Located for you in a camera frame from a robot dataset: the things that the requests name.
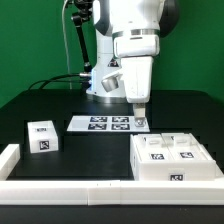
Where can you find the white left fence bar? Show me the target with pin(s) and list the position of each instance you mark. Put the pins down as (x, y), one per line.
(8, 160)

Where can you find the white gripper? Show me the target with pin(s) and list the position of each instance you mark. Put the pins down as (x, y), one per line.
(136, 54)

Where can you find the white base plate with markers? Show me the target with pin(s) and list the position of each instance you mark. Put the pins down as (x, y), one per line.
(105, 124)

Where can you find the small white cabinet top box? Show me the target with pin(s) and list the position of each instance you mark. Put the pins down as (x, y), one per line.
(42, 137)

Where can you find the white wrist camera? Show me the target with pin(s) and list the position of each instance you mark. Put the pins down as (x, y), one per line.
(110, 82)

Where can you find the white right fence bar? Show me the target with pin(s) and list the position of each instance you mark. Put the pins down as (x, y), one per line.
(219, 175)

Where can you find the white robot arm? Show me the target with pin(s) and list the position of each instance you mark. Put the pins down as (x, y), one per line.
(128, 34)

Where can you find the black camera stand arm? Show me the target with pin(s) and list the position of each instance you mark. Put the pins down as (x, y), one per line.
(81, 33)

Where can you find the white fence bar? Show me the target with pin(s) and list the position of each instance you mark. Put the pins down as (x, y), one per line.
(219, 175)
(112, 192)
(8, 160)

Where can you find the white cabinet body box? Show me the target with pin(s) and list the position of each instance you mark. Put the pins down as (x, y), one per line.
(169, 171)

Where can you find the white cabinet door panel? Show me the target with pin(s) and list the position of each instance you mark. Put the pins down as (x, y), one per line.
(152, 148)

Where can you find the white front fence bar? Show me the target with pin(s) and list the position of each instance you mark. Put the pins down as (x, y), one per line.
(112, 192)

